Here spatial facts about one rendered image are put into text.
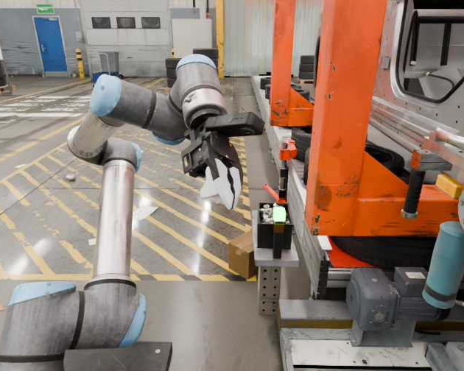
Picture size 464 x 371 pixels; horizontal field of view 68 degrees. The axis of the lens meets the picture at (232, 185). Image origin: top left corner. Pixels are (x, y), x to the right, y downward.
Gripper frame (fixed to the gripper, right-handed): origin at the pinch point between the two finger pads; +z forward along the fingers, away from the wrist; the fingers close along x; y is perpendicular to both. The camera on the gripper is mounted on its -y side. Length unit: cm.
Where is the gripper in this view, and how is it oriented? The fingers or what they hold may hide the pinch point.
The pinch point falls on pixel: (233, 201)
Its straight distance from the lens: 58.4
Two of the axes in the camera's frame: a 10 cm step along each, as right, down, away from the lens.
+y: -7.2, 4.7, 5.0
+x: -6.6, -2.8, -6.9
